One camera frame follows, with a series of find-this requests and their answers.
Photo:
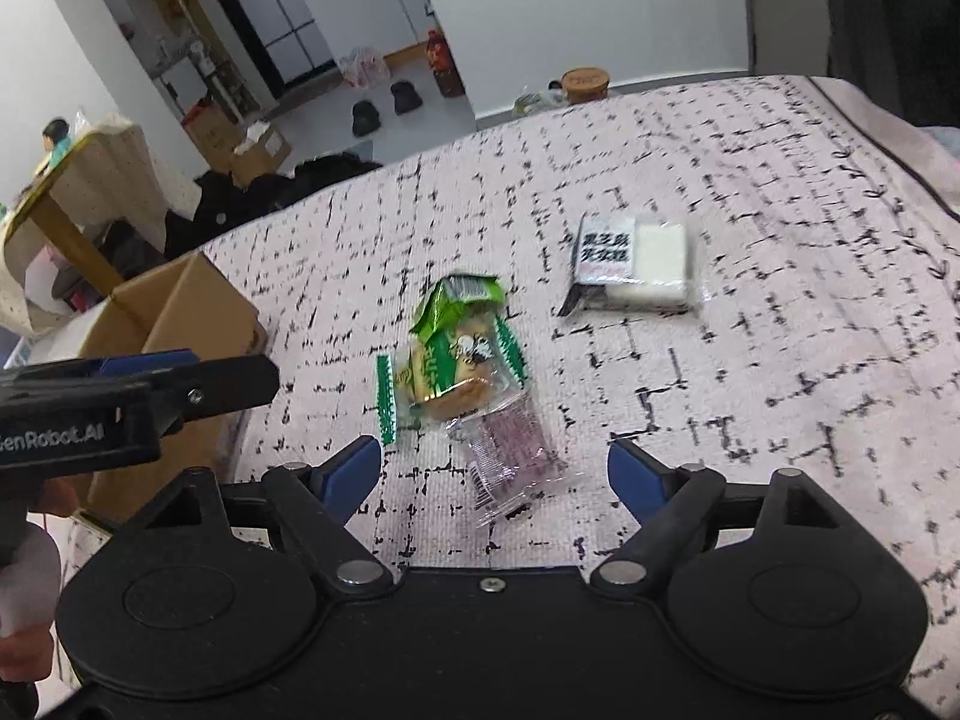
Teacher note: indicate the dotted cream tablecloth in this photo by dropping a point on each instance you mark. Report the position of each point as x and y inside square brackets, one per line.
[112, 172]

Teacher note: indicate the clear purple snack packet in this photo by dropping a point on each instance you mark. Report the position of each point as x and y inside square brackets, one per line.
[510, 450]

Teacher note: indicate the clear bag of clutter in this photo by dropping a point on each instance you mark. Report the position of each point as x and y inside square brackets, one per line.
[540, 101]

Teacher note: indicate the tall cardboard box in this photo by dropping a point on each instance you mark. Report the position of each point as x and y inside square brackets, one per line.
[210, 135]

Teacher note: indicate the black fur hooded jacket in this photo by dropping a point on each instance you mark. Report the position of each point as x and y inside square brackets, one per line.
[885, 22]

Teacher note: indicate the black framed glass door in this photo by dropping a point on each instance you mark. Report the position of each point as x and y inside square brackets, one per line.
[262, 7]

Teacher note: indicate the open cardboard box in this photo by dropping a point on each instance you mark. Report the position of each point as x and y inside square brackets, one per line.
[261, 154]

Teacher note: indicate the white cabinet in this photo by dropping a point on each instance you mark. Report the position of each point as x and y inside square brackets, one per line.
[367, 0]

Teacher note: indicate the green round pastry packet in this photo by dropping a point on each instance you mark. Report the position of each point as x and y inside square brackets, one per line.
[427, 390]

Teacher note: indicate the person's left hand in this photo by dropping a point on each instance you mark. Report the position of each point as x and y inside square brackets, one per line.
[30, 585]

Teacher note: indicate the red labelled bottle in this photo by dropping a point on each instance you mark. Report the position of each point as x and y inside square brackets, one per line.
[445, 64]

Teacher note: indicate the heap of black clothes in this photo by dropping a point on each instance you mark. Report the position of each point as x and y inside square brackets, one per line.
[262, 195]

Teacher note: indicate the pink plastic bag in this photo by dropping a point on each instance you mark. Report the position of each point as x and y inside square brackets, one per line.
[364, 67]

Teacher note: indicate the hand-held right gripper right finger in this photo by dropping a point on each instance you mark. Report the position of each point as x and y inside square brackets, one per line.
[637, 469]

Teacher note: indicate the brown cardboard box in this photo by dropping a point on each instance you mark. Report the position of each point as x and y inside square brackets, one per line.
[195, 307]

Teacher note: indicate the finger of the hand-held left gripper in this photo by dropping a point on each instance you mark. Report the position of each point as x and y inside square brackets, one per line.
[150, 364]
[225, 386]

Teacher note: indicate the dark haired figurine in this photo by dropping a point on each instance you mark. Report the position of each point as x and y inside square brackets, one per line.
[56, 136]

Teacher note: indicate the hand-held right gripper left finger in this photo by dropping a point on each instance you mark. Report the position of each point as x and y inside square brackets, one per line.
[352, 466]

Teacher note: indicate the green snack packet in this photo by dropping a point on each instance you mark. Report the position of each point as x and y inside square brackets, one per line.
[454, 304]

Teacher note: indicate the wooden table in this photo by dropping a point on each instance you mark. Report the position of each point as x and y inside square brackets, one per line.
[75, 247]

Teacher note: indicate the black and white snack packet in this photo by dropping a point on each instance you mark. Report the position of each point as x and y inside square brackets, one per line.
[637, 262]

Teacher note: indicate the brown round jar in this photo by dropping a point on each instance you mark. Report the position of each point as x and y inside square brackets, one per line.
[585, 86]

